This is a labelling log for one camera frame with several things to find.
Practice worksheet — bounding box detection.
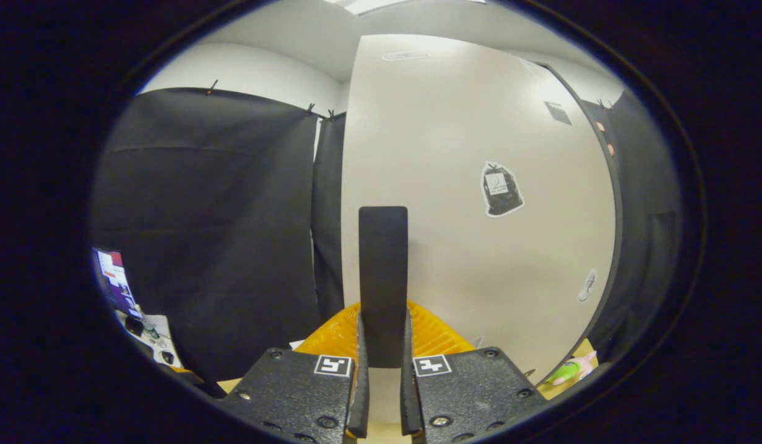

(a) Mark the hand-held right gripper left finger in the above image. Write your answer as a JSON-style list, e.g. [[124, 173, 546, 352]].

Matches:
[[218, 301, 371, 444]]

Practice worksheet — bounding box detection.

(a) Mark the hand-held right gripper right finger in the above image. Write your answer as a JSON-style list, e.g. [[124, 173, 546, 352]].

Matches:
[[399, 300, 548, 444]]

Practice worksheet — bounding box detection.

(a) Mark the black cabinet door handle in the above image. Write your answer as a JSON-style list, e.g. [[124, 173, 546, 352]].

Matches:
[[358, 206, 409, 369]]

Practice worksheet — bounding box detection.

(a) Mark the beige cabinet door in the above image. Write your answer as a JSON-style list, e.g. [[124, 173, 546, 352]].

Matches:
[[341, 34, 617, 426]]

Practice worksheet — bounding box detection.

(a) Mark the grey cabinet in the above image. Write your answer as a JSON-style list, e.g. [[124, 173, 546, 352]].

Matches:
[[538, 62, 626, 371]]

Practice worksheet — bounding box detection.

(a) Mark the green plush toy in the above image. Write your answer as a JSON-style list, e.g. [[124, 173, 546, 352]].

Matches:
[[544, 350, 599, 386]]

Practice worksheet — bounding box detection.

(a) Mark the white side table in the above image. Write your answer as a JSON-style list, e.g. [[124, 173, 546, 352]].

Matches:
[[115, 310, 184, 369]]

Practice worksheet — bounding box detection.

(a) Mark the black backdrop cloth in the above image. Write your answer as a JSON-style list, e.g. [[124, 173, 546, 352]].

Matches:
[[91, 86, 684, 383]]

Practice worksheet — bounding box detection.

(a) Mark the colourful screen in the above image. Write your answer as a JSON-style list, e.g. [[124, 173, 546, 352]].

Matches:
[[92, 247, 141, 316]]

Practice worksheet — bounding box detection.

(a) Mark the large ceiling light panel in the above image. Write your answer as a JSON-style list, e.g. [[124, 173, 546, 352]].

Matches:
[[322, 0, 486, 15]]

